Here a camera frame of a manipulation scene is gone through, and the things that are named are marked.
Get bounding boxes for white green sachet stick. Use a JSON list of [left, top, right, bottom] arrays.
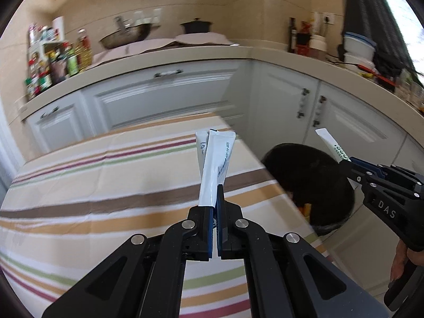
[[316, 128, 350, 163]]

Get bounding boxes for black trash bin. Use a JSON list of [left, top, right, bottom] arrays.
[[262, 143, 355, 236]]

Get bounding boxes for person's right hand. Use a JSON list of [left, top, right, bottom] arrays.
[[390, 240, 424, 282]]

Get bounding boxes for white stacked bowls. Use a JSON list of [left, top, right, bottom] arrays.
[[343, 32, 377, 73]]

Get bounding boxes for striped tablecloth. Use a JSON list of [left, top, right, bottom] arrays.
[[1, 113, 329, 317]]

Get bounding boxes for white blender jar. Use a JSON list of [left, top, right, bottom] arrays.
[[309, 12, 328, 61]]

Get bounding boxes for dark olive oil bottle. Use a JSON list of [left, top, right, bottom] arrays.
[[288, 17, 298, 53]]

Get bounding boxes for red container on counter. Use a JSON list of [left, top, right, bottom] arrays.
[[296, 21, 311, 57]]

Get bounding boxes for dark hanging cloth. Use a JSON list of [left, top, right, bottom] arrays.
[[342, 0, 418, 81]]

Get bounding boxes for beige stove cover cloth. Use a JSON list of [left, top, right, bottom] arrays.
[[89, 32, 236, 69]]

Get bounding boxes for black cast iron pot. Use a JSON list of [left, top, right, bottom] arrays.
[[180, 18, 213, 34]]

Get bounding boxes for steel wok pan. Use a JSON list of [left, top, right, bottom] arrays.
[[99, 16, 152, 50]]

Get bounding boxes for condiment bottle rack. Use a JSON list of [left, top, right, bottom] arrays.
[[24, 16, 93, 100]]

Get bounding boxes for red handled utensil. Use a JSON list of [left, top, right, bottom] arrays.
[[356, 64, 395, 85]]

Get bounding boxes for wall power socket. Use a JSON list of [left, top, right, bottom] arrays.
[[322, 12, 335, 25]]

